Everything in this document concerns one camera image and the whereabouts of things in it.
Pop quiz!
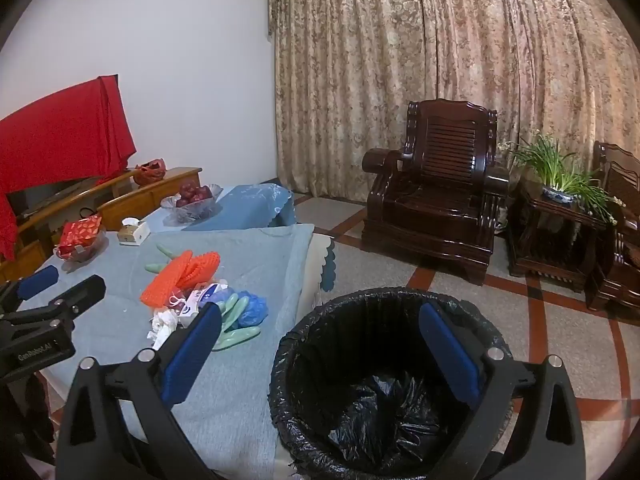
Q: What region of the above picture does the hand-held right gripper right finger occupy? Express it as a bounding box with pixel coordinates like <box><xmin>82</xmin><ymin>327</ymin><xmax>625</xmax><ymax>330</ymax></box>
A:
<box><xmin>417</xmin><ymin>301</ymin><xmax>587</xmax><ymax>480</ymax></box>

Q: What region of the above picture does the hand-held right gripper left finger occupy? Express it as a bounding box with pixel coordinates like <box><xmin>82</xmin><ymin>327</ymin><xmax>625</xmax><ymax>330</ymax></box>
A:
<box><xmin>54</xmin><ymin>301</ymin><xmax>236</xmax><ymax>480</ymax></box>

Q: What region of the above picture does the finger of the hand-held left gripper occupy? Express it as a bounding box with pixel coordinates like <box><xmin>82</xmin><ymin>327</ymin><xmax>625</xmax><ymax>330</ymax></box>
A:
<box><xmin>42</xmin><ymin>274</ymin><xmax>107</xmax><ymax>322</ymax></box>
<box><xmin>0</xmin><ymin>265</ymin><xmax>60</xmax><ymax>317</ymax></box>

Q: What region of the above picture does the white paper wrapper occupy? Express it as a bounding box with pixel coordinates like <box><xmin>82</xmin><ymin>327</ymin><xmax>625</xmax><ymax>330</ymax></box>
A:
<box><xmin>146</xmin><ymin>305</ymin><xmax>181</xmax><ymax>352</ymax></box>

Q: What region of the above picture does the black woven bin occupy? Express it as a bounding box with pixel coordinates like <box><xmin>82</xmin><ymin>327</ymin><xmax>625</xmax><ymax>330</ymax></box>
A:
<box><xmin>269</xmin><ymin>287</ymin><xmax>516</xmax><ymax>477</ymax></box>

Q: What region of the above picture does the small glass bowl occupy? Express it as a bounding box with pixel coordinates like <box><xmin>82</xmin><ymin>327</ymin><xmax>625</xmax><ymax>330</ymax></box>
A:
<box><xmin>53</xmin><ymin>230</ymin><xmax>109</xmax><ymax>264</ymax></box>

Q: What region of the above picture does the green rubber glove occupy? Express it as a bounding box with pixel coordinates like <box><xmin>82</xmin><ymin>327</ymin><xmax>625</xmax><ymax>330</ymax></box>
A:
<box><xmin>212</xmin><ymin>292</ymin><xmax>262</xmax><ymax>352</ymax></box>
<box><xmin>144</xmin><ymin>244</ymin><xmax>175</xmax><ymax>274</ymax></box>

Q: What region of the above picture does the white printed packet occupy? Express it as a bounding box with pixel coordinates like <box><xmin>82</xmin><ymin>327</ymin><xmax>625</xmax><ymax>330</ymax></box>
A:
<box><xmin>177</xmin><ymin>280</ymin><xmax>229</xmax><ymax>319</ymax></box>

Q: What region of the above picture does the blue plastic bag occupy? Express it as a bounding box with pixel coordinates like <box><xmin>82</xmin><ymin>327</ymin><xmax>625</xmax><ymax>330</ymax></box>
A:
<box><xmin>235</xmin><ymin>290</ymin><xmax>270</xmax><ymax>329</ymax></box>

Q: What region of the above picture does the white tissue box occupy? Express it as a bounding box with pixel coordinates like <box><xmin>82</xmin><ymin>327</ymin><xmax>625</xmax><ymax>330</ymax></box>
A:
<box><xmin>117</xmin><ymin>217</ymin><xmax>151</xmax><ymax>247</ymax></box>

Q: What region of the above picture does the orange foam net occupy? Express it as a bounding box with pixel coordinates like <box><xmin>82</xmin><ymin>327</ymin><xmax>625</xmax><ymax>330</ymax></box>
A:
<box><xmin>140</xmin><ymin>250</ymin><xmax>194</xmax><ymax>308</ymax></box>
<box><xmin>184</xmin><ymin>251</ymin><xmax>221</xmax><ymax>287</ymax></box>

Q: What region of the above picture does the black television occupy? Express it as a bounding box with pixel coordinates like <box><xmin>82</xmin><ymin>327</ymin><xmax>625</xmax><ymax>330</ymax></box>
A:
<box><xmin>6</xmin><ymin>176</ymin><xmax>101</xmax><ymax>222</ymax></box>

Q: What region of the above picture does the grey-blue blanket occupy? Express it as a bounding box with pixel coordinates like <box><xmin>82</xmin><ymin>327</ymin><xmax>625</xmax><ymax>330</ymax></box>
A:
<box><xmin>15</xmin><ymin>223</ymin><xmax>317</xmax><ymax>480</ymax></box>

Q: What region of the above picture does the wooden television cabinet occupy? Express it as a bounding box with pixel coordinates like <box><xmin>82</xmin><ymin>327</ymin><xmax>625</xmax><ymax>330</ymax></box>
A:
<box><xmin>0</xmin><ymin>166</ymin><xmax>203</xmax><ymax>282</ymax></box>

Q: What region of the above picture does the glass fruit bowl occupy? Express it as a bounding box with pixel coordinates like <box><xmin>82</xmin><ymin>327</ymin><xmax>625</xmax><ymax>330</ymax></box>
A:
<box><xmin>160</xmin><ymin>183</ymin><xmax>224</xmax><ymax>226</ymax></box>

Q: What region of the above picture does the red cloth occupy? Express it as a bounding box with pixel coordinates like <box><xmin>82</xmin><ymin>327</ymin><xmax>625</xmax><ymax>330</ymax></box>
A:
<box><xmin>0</xmin><ymin>75</ymin><xmax>137</xmax><ymax>261</ymax></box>

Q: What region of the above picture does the dark wooden side table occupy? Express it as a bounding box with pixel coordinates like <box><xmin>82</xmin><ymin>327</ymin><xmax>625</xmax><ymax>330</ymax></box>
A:
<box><xmin>507</xmin><ymin>180</ymin><xmax>609</xmax><ymax>294</ymax></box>

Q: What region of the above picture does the cream scalloped tablecloth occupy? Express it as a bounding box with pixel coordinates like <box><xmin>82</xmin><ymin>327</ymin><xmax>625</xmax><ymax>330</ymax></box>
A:
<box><xmin>280</xmin><ymin>232</ymin><xmax>338</xmax><ymax>321</ymax></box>

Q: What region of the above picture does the dark wooden armchair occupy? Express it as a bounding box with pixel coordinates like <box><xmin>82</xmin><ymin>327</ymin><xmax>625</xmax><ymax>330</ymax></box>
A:
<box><xmin>585</xmin><ymin>141</ymin><xmax>640</xmax><ymax>322</ymax></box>
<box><xmin>360</xmin><ymin>98</ymin><xmax>511</xmax><ymax>286</ymax></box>

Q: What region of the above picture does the potted green plant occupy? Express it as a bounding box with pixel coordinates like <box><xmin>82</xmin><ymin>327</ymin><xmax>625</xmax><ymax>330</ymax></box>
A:
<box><xmin>499</xmin><ymin>132</ymin><xmax>626</xmax><ymax>226</ymax></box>

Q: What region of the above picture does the beige floral curtain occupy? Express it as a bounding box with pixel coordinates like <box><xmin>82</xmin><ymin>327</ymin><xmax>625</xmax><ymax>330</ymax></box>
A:
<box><xmin>267</xmin><ymin>0</ymin><xmax>640</xmax><ymax>211</ymax></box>

